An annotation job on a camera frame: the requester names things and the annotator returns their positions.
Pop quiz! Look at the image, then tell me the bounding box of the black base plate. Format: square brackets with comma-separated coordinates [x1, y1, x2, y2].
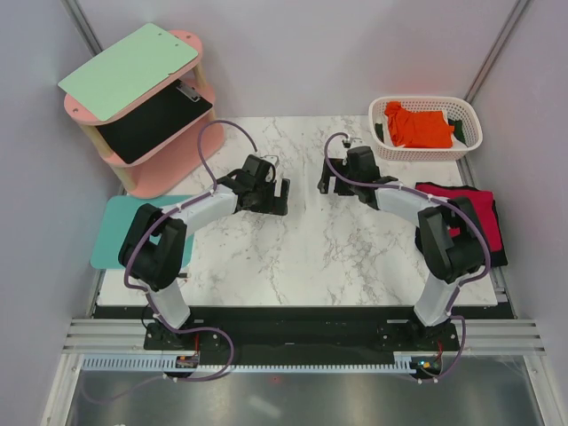
[94, 304, 514, 366]

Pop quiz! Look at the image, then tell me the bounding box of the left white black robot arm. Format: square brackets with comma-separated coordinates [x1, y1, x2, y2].
[118, 154, 290, 351]

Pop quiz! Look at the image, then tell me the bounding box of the dark green cloth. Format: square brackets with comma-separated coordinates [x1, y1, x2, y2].
[373, 117, 469, 146]

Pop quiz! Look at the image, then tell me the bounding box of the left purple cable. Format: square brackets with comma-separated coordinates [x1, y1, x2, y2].
[79, 119, 259, 403]

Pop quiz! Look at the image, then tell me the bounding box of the aluminium frame rail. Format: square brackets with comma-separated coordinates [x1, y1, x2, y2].
[62, 319, 546, 357]

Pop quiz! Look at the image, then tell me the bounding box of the folded black t shirt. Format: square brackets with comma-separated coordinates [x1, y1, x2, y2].
[414, 181, 509, 268]

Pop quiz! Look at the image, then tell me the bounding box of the orange t shirt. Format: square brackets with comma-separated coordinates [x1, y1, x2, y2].
[384, 101, 454, 149]

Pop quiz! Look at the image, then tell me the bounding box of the white plastic laundry basket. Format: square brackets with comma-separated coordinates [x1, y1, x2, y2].
[368, 95, 483, 162]

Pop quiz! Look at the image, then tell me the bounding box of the pink two tier shelf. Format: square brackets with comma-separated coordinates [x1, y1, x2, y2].
[68, 51, 225, 199]

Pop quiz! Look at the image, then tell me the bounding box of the black clipboard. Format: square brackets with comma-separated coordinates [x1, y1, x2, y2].
[97, 80, 212, 164]

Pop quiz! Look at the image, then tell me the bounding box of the teal cutting board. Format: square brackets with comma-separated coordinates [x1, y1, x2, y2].
[91, 195, 187, 270]

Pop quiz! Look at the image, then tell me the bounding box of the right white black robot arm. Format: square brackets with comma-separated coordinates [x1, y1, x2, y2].
[318, 146, 491, 350]

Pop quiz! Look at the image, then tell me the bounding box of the mint green board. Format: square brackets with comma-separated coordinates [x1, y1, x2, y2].
[58, 23, 203, 125]

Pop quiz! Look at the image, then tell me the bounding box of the white cable duct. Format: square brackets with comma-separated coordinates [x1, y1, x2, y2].
[82, 354, 437, 374]

